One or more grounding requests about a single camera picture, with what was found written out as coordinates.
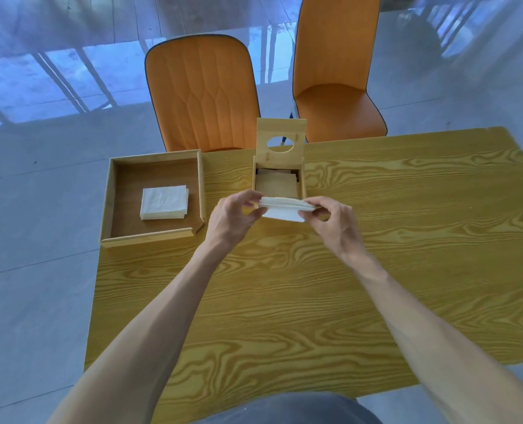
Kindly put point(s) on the person's right hand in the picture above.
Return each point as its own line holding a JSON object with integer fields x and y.
{"x": 341, "y": 229}

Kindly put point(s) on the stack of napkins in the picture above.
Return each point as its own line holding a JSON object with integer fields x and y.
{"x": 164, "y": 203}

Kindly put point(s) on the orange quilted chair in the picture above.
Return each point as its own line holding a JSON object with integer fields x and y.
{"x": 204, "y": 92}

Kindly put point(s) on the orange smooth chair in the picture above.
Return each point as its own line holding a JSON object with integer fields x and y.
{"x": 332, "y": 75}

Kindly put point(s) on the person's right forearm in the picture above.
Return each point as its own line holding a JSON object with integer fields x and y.
{"x": 442, "y": 344}

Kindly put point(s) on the wooden box with hole lid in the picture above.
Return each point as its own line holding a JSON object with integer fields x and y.
{"x": 281, "y": 161}

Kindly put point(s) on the open wooden tray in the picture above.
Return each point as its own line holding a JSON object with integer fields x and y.
{"x": 124, "y": 194}

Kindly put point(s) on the person's left hand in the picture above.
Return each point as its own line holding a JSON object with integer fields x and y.
{"x": 228, "y": 225}

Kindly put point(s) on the grey printed shirt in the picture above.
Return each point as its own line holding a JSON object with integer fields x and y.
{"x": 288, "y": 410}

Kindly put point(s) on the person's left forearm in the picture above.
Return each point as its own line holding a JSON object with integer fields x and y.
{"x": 146, "y": 340}

